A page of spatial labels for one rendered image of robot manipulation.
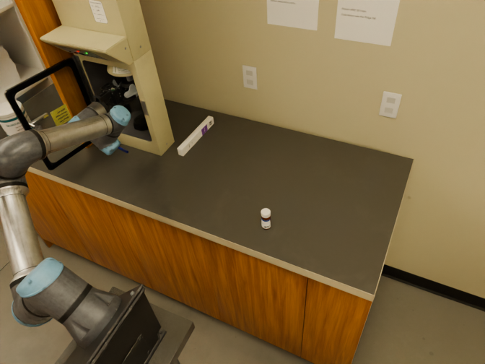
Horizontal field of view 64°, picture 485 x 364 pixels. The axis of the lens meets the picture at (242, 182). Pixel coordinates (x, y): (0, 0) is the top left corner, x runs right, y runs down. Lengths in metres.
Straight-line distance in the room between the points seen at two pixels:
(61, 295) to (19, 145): 0.46
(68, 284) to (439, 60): 1.39
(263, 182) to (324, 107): 0.45
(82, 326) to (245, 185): 0.84
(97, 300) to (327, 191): 0.95
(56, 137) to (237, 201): 0.69
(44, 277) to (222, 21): 1.24
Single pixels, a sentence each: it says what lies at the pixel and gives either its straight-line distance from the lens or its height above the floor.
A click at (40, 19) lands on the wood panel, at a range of 1.78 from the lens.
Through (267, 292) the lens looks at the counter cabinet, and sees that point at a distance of 1.70.
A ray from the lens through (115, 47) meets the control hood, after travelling 1.51.
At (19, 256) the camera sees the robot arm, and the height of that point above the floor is 1.21.
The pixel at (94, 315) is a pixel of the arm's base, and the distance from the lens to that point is 1.11.
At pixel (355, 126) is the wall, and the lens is 1.82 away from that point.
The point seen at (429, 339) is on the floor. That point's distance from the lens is 2.42.
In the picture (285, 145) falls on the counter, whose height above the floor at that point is 0.94.
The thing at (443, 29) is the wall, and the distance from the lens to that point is 1.56.
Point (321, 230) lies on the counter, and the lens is 1.48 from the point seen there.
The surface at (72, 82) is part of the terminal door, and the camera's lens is 1.82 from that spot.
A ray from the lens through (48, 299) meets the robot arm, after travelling 1.13.
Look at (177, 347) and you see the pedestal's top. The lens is 1.29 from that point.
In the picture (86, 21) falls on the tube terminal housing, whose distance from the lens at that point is 1.65.
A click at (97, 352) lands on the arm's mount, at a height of 1.21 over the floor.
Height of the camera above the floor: 2.11
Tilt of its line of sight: 45 degrees down
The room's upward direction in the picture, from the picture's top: 6 degrees counter-clockwise
